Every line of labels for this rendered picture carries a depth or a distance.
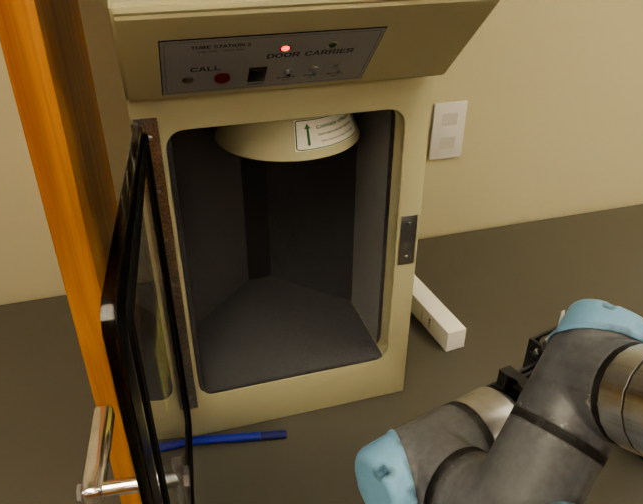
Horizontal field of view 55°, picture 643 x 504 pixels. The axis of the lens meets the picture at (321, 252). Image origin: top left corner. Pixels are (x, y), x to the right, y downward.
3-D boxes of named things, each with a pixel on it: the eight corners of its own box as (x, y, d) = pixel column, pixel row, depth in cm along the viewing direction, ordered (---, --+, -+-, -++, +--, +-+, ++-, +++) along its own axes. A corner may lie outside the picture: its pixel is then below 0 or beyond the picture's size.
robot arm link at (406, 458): (411, 562, 50) (353, 506, 57) (508, 500, 55) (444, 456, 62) (399, 479, 47) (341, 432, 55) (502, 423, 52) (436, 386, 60)
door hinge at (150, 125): (178, 411, 80) (129, 119, 59) (198, 406, 81) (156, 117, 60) (179, 419, 79) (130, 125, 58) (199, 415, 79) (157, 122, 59)
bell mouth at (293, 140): (205, 117, 81) (201, 75, 78) (334, 104, 85) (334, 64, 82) (227, 170, 66) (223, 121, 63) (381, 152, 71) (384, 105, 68)
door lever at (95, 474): (158, 413, 54) (154, 391, 52) (154, 507, 46) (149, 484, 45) (94, 422, 53) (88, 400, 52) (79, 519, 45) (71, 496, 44)
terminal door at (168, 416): (189, 420, 79) (142, 120, 58) (193, 681, 54) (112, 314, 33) (183, 421, 79) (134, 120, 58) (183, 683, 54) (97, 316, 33)
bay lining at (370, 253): (180, 288, 100) (148, 68, 81) (333, 264, 106) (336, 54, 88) (200, 393, 80) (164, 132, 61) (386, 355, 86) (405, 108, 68)
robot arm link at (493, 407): (492, 495, 57) (434, 435, 62) (527, 473, 59) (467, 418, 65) (505, 438, 53) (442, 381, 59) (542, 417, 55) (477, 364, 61)
